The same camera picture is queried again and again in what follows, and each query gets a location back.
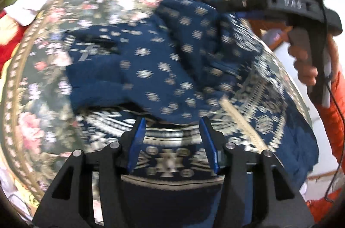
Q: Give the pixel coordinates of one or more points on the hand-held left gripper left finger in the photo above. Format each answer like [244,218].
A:
[136,147]

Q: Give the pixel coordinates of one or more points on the person's right hand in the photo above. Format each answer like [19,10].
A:
[303,66]

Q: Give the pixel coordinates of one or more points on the white shirt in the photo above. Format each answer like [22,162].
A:
[27,9]

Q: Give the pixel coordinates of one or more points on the wooden bed footboard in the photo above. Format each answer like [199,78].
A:
[258,28]

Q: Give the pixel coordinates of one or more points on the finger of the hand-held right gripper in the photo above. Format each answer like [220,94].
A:
[249,14]
[240,4]

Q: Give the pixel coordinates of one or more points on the red patterned cloth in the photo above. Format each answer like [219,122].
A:
[6,51]

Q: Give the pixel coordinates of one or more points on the light floral bed sheet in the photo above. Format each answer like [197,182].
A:
[13,190]

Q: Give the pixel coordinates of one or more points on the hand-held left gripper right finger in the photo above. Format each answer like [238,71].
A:
[210,147]

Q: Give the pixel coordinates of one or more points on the person's orange clothing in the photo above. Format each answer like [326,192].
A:
[320,207]

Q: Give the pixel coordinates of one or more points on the navy patterned robe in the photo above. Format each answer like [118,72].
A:
[161,60]

